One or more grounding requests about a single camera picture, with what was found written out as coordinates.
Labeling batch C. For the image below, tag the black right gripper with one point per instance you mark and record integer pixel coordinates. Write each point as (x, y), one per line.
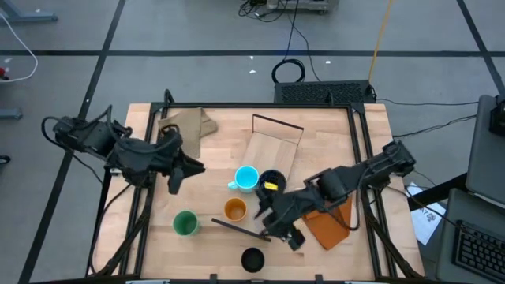
(292, 209)

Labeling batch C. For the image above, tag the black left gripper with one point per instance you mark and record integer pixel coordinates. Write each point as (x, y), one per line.
(163, 158)

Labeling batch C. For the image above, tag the dark blue mug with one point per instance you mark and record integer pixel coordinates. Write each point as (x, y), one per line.
(278, 177)

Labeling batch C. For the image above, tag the tall black cup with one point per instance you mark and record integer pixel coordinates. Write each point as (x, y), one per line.
(252, 260)

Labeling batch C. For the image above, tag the teal mug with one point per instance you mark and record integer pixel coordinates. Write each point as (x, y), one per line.
(246, 177)

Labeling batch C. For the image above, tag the green cup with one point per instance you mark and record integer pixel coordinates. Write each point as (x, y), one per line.
(185, 224)

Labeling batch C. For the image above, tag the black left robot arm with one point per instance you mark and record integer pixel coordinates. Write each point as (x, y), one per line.
(130, 158)

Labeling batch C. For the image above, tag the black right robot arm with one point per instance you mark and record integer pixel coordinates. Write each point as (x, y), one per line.
(355, 175)

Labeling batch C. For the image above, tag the orange cloth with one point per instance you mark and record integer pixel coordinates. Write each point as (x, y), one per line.
(327, 232)

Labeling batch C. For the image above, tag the tan cloth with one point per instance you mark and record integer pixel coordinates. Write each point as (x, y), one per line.
(193, 122)

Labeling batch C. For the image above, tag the orange cup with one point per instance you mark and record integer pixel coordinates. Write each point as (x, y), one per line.
(235, 211)

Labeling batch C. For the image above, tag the wooden tray with black rim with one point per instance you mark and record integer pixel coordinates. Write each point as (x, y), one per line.
(272, 154)

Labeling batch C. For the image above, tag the black computer tower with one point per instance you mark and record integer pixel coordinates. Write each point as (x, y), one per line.
(300, 92)

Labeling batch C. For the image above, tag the white printed paper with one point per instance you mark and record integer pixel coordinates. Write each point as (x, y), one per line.
(428, 223)

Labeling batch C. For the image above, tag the black caster wheel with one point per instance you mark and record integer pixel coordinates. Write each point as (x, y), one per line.
(4, 159)

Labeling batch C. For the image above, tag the grey table foot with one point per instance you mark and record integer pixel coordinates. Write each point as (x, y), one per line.
(27, 16)
(10, 114)

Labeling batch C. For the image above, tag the grey laptop with black keyboard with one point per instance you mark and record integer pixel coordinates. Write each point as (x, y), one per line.
(473, 244)

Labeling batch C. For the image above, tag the small red object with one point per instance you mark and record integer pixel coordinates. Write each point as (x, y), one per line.
(3, 73)

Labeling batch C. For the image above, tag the grey equipment cart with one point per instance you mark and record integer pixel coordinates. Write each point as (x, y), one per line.
(300, 4)

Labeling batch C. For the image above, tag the grey monitor panel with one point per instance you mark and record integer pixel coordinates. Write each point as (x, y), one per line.
(485, 158)

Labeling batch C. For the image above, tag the black box device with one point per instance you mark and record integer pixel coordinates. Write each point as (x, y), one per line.
(498, 118)

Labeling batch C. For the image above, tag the black aluminium table frame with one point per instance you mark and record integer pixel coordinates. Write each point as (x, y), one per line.
(256, 105)

